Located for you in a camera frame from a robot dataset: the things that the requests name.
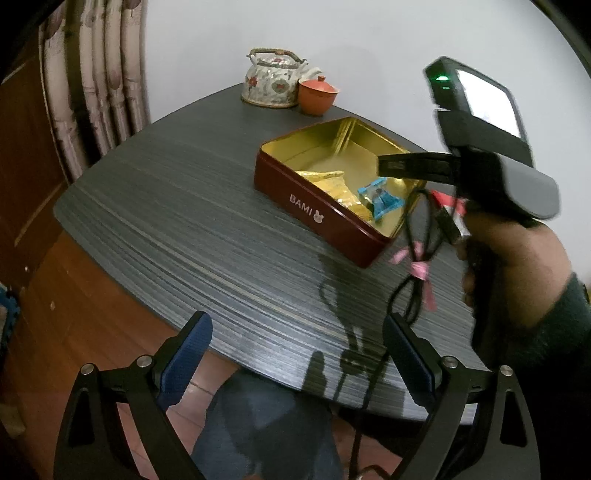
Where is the person's right hand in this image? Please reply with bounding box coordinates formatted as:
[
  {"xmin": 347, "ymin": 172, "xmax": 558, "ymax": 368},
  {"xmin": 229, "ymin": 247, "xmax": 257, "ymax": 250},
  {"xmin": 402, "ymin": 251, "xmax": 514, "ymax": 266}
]
[{"xmin": 455, "ymin": 217, "xmax": 578, "ymax": 326}]

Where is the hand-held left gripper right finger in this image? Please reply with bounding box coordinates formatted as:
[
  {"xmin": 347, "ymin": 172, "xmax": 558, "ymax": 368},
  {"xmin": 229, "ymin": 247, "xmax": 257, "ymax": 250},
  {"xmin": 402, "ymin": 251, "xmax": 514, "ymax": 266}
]
[{"xmin": 383, "ymin": 313, "xmax": 541, "ymax": 480}]

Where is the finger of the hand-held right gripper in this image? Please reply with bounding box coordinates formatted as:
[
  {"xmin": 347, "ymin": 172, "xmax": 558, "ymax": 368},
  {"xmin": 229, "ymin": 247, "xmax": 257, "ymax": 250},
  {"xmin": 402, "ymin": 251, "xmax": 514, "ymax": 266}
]
[{"xmin": 378, "ymin": 152, "xmax": 458, "ymax": 186}]

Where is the blue snack packet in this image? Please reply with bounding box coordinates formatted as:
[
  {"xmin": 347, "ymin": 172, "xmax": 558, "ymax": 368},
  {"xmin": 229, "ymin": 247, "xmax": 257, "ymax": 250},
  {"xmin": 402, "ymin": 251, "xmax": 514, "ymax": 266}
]
[{"xmin": 358, "ymin": 178, "xmax": 404, "ymax": 217}]

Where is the gold foil snack packet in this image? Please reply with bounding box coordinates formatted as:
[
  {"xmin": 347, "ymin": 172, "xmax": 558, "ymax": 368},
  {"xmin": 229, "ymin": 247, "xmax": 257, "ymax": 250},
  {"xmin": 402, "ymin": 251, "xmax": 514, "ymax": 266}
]
[{"xmin": 295, "ymin": 170, "xmax": 376, "ymax": 227}]

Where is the black cable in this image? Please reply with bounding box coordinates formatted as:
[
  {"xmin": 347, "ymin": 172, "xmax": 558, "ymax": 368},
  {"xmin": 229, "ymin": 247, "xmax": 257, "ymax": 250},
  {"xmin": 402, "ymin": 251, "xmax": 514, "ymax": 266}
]
[{"xmin": 348, "ymin": 182, "xmax": 462, "ymax": 480}]

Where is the red lidded clay cup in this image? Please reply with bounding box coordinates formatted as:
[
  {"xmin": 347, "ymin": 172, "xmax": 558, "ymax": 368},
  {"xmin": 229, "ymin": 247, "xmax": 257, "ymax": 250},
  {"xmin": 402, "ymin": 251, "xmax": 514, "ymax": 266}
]
[{"xmin": 298, "ymin": 76, "xmax": 339, "ymax": 114}]

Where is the blue patterned object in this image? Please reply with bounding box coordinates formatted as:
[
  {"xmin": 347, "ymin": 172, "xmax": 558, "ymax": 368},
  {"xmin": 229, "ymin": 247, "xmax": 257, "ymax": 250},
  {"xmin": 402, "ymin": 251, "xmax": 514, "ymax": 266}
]
[{"xmin": 0, "ymin": 286, "xmax": 20, "ymax": 349}]

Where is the floral ceramic teapot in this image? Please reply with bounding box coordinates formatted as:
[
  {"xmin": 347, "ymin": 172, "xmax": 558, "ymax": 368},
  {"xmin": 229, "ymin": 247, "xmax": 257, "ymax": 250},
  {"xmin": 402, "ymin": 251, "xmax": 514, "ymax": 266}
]
[{"xmin": 241, "ymin": 47, "xmax": 324, "ymax": 109}]

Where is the person's leg in jeans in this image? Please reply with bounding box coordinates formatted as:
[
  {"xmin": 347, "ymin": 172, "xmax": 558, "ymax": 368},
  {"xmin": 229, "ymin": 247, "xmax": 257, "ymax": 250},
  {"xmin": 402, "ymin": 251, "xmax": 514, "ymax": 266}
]
[{"xmin": 191, "ymin": 369, "xmax": 345, "ymax": 480}]

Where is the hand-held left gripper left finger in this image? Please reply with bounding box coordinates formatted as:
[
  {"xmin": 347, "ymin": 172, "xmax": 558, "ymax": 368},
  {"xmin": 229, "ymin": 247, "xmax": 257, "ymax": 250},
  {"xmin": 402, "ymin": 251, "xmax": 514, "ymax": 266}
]
[{"xmin": 54, "ymin": 311, "xmax": 213, "ymax": 480}]

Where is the red tin box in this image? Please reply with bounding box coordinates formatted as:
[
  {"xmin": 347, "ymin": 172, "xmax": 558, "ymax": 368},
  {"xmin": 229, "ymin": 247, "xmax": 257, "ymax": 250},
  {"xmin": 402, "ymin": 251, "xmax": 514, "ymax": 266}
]
[{"xmin": 253, "ymin": 116, "xmax": 428, "ymax": 269}]

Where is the person's right forearm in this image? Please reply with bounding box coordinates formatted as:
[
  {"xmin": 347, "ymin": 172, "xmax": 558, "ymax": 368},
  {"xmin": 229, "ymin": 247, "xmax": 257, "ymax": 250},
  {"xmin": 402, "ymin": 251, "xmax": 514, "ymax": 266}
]
[{"xmin": 475, "ymin": 272, "xmax": 591, "ymax": 480}]

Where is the pink ribbon tie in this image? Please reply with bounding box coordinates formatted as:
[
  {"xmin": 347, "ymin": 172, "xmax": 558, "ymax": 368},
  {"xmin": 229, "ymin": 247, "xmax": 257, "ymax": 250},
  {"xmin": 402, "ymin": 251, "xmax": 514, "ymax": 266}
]
[{"xmin": 390, "ymin": 240, "xmax": 437, "ymax": 312}]

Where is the patterned curtain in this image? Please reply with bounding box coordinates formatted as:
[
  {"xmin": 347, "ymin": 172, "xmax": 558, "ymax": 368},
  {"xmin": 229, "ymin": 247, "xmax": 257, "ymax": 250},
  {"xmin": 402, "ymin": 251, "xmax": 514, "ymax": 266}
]
[{"xmin": 39, "ymin": 0, "xmax": 151, "ymax": 181}]

